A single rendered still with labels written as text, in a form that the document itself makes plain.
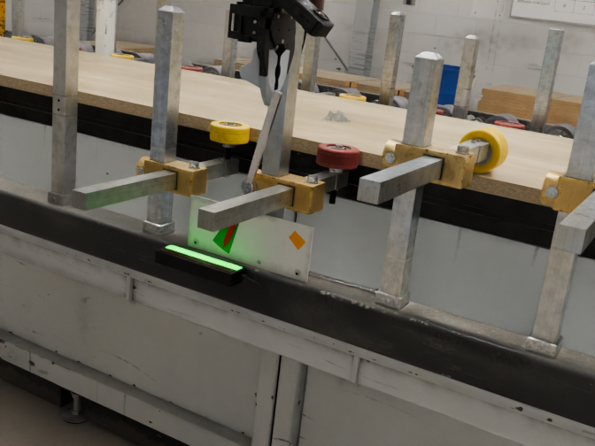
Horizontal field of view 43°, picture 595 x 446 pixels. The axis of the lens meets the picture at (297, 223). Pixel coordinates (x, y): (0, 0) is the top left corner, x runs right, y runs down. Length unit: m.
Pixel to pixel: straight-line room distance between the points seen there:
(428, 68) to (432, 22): 7.60
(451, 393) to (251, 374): 0.61
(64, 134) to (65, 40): 0.19
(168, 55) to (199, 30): 8.89
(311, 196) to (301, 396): 0.59
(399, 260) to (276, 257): 0.23
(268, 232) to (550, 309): 0.49
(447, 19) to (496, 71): 0.78
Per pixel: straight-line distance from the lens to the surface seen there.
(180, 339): 1.89
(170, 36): 1.43
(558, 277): 1.17
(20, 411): 2.29
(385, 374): 1.35
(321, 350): 1.39
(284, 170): 1.33
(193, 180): 1.42
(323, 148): 1.43
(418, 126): 1.19
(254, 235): 1.36
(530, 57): 8.46
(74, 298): 2.10
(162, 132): 1.46
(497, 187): 1.39
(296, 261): 1.32
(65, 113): 1.63
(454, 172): 1.17
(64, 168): 1.65
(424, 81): 1.19
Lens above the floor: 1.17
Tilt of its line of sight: 17 degrees down
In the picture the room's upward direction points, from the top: 6 degrees clockwise
